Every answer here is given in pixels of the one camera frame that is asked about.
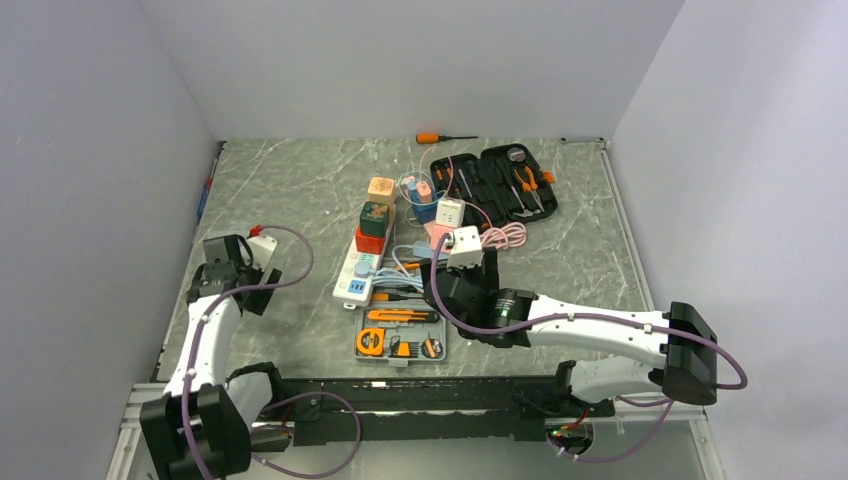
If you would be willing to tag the blue cube socket adapter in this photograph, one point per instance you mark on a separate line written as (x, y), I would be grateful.
(426, 212)

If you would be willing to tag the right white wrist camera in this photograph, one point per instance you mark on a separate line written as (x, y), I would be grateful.
(466, 250)

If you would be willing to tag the orange tape measure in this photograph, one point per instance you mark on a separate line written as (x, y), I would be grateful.
(370, 342)

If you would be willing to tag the black tool case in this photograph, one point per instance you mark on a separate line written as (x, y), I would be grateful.
(493, 195)

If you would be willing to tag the orange utility knife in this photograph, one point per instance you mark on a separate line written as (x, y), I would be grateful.
(402, 316)

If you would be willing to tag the orange pliers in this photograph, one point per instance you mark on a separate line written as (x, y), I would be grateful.
(526, 178)

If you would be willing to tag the orange handled screwdriver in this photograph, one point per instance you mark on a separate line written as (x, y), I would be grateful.
(434, 138)

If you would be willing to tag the pink cube socket adapter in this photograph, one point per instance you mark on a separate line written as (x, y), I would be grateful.
(436, 231)

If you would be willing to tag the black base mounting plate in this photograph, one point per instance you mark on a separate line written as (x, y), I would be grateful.
(321, 411)

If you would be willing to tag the blue red pen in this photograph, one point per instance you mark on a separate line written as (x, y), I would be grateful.
(205, 191)

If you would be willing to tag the beige orange cube adapter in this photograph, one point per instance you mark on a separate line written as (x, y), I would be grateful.
(381, 190)

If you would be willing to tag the grey tool case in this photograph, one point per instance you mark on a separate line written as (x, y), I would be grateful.
(405, 343)

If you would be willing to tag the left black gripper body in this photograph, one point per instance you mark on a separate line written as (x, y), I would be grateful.
(256, 301)

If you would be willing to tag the red cube socket adapter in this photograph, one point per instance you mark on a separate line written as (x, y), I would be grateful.
(370, 243)

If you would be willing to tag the green cube socket adapter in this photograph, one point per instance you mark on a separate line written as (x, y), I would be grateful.
(374, 219)

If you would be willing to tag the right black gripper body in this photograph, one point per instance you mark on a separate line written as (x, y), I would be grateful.
(485, 277)

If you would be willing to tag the white cube socket adapter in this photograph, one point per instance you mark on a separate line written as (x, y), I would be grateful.
(450, 212)

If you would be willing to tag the white power strip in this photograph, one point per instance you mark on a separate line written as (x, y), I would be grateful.
(355, 280)

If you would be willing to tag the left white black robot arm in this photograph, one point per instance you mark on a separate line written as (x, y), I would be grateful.
(199, 427)

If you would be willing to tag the light blue power strip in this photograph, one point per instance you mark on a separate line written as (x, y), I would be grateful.
(422, 249)

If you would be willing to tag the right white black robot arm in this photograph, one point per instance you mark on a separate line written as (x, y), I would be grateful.
(672, 352)

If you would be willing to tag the aluminium rail frame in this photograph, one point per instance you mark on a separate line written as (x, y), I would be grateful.
(638, 442)

